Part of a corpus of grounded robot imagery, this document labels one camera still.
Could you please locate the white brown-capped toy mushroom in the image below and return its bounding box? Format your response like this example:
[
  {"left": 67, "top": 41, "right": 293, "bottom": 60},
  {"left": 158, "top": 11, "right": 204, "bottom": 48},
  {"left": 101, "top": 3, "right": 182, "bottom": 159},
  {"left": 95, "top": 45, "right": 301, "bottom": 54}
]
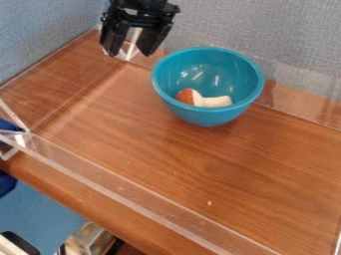
[{"left": 175, "top": 88, "right": 231, "bottom": 108}]

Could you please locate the blue bowl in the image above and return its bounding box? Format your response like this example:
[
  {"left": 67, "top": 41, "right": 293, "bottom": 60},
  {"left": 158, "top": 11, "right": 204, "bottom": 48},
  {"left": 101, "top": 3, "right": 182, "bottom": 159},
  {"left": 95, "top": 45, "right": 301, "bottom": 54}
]
[{"left": 151, "top": 47, "right": 265, "bottom": 127}]

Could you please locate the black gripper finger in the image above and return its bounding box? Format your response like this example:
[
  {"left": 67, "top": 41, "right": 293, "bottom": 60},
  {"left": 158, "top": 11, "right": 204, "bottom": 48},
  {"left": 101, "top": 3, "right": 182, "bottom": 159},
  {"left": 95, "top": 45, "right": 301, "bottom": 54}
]
[
  {"left": 136, "top": 23, "right": 172, "bottom": 57},
  {"left": 100, "top": 19, "right": 131, "bottom": 57}
]

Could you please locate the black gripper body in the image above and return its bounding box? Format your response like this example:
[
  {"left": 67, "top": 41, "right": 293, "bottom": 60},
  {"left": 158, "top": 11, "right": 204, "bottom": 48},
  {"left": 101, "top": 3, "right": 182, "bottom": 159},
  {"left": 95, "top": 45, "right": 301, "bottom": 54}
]
[{"left": 101, "top": 0, "right": 179, "bottom": 28}]

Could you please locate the clear acrylic barrier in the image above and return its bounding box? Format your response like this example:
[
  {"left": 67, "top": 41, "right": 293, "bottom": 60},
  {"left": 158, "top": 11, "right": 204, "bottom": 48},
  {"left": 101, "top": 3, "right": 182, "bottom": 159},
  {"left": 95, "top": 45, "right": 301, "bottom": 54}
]
[
  {"left": 132, "top": 50, "right": 341, "bottom": 131},
  {"left": 0, "top": 100, "right": 279, "bottom": 255}
]

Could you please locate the metal frame under table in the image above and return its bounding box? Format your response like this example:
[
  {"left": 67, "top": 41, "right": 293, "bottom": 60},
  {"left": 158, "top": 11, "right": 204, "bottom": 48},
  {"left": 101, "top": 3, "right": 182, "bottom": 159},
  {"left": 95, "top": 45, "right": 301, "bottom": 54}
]
[{"left": 55, "top": 221, "right": 117, "bottom": 255}]

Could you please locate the clear acrylic front barrier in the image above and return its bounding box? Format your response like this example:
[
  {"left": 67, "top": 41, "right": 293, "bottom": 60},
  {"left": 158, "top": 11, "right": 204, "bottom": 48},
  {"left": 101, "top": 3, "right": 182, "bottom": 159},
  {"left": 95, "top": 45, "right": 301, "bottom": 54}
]
[{"left": 0, "top": 100, "right": 279, "bottom": 255}]

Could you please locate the clear acrylic back barrier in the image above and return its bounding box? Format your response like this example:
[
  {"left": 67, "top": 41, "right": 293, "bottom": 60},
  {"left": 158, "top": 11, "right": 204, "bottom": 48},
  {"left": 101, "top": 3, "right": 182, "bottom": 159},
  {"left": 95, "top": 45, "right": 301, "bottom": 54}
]
[{"left": 132, "top": 50, "right": 341, "bottom": 131}]

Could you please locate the black white object bottom-left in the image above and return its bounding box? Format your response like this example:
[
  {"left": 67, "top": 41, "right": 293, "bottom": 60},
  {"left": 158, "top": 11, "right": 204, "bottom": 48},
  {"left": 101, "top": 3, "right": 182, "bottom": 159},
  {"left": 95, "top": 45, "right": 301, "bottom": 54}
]
[{"left": 0, "top": 231, "right": 41, "bottom": 255}]

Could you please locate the blue fabric object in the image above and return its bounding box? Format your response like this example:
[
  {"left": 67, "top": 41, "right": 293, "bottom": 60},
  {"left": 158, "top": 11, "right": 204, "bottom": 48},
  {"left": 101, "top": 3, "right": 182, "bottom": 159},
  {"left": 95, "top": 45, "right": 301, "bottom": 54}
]
[{"left": 0, "top": 118, "right": 22, "bottom": 198}]

